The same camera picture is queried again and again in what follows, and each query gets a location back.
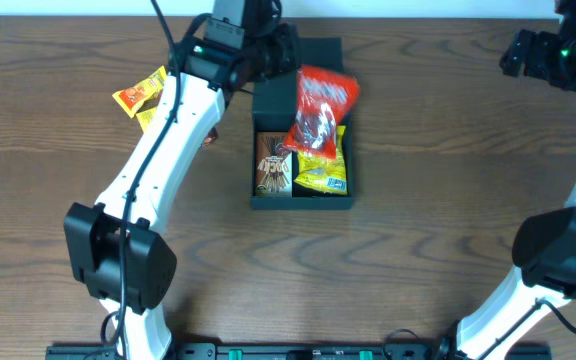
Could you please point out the red Hello Panda box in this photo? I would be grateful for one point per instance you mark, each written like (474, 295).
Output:
(211, 137)

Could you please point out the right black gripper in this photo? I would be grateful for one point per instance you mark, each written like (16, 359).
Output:
(542, 42)

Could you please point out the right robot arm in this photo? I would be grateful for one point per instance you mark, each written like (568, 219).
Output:
(543, 275)

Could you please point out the yellow snack bag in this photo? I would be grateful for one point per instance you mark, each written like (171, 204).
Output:
(323, 174)

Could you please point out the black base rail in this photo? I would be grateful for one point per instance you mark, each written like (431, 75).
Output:
(209, 351)

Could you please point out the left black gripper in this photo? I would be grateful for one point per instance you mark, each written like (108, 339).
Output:
(286, 38)

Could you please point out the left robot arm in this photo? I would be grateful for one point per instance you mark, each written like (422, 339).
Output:
(116, 246)

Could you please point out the small yellow snack packet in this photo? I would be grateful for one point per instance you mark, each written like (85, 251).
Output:
(145, 118)

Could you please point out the brown Pocky box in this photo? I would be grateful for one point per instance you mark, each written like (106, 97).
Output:
(273, 166)

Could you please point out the orange yellow candy wrapper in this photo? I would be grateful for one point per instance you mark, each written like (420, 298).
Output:
(133, 98)

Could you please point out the red candy bag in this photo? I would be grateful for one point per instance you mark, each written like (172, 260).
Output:
(324, 98)

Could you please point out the black gift box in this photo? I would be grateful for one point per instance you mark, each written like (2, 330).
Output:
(273, 110)

